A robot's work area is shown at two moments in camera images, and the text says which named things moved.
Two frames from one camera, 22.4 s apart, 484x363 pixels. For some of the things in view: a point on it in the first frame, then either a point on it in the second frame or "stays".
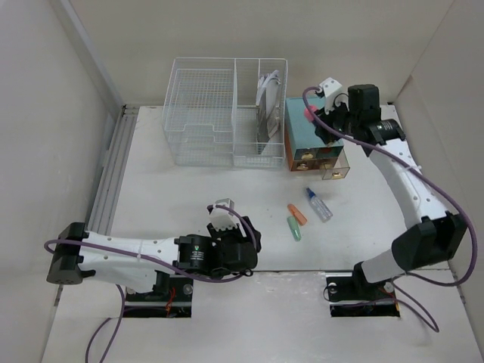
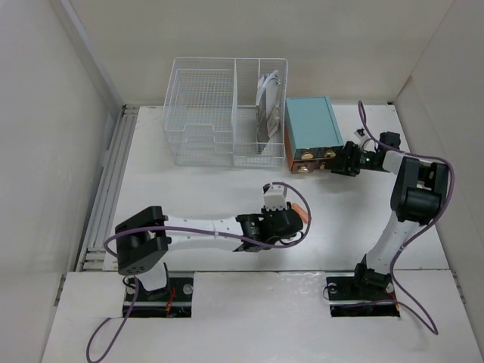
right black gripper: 326,118 → 344,164
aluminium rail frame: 108,184 stays
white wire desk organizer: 228,113 stays
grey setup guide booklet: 267,102 stays
